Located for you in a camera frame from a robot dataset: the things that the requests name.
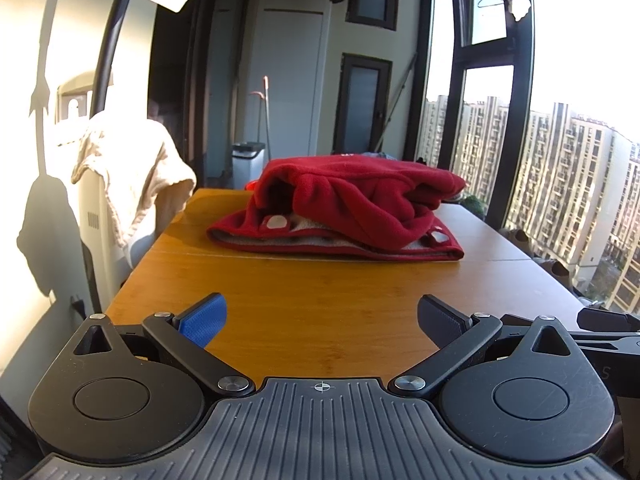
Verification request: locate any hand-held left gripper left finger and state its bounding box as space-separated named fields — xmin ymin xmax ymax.
xmin=72 ymin=292 xmax=257 ymax=397

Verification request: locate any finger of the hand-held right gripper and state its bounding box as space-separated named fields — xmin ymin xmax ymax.
xmin=576 ymin=306 xmax=640 ymax=334
xmin=500 ymin=313 xmax=640 ymax=357

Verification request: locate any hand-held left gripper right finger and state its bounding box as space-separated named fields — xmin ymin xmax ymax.
xmin=389 ymin=294 xmax=574 ymax=397

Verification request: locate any red fleece jacket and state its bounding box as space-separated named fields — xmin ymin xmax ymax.
xmin=206 ymin=156 xmax=468 ymax=262

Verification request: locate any beige shoe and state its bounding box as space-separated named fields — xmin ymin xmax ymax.
xmin=542 ymin=258 xmax=576 ymax=291
xmin=500 ymin=228 xmax=535 ymax=256

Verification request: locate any white chair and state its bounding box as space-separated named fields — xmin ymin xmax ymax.
xmin=77 ymin=160 xmax=160 ymax=313

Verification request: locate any white trash bin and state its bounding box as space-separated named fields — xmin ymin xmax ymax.
xmin=231 ymin=142 xmax=266 ymax=188

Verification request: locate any beige towel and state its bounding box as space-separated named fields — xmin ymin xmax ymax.
xmin=71 ymin=110 xmax=197 ymax=248

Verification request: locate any long thin pole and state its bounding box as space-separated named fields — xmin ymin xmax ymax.
xmin=379 ymin=52 xmax=419 ymax=153

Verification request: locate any black curved pole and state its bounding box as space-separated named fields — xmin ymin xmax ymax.
xmin=89 ymin=0 xmax=146 ymax=118

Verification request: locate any mop handle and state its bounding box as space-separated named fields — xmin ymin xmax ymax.
xmin=251 ymin=76 xmax=271 ymax=146

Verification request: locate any black window frame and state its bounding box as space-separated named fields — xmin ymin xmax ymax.
xmin=415 ymin=0 xmax=537 ymax=231

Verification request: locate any tall dark wall window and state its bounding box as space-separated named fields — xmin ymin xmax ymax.
xmin=335 ymin=52 xmax=394 ymax=153

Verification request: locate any white wall box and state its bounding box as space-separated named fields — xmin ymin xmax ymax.
xmin=56 ymin=72 xmax=113 ymax=123

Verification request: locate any small dark wall window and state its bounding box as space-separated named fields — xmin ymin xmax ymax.
xmin=345 ymin=0 xmax=401 ymax=31

